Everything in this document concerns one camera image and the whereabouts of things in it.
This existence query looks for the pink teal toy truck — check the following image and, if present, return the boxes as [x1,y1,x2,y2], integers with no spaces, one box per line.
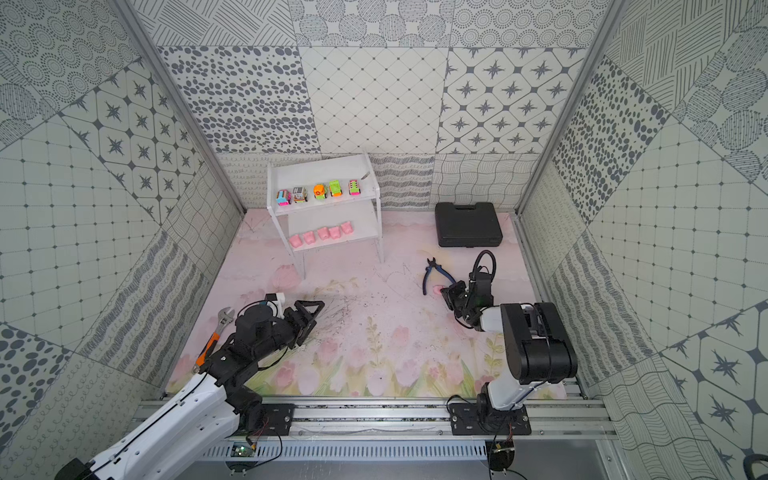
[276,189,292,206]

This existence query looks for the green orange toy mixer truck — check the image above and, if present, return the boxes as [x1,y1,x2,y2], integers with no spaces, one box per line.
[313,183,328,200]

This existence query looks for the orange green toy dump truck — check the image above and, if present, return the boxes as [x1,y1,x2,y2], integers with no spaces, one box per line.
[328,180,343,198]

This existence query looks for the pink green toy truck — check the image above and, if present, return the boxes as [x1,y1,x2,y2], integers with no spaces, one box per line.
[348,180,361,196]

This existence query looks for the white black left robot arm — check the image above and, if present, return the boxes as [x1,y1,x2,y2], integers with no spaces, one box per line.
[55,294,325,479]

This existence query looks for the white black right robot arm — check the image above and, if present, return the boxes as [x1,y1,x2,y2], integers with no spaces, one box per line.
[441,250,578,438]

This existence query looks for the black plastic tool case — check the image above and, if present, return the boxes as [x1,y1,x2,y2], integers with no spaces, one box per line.
[434,202,503,248]

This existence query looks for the white two-tier shelf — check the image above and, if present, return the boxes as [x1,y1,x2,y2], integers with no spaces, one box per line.
[266,152,384,278]

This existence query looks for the blue handled cutting pliers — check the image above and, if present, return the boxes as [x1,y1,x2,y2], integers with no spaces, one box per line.
[422,257,460,296]

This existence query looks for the orange handled adjustable wrench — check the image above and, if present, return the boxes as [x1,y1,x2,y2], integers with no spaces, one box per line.
[193,307,234,373]

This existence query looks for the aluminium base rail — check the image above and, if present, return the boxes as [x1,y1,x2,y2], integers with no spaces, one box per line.
[194,396,618,467]

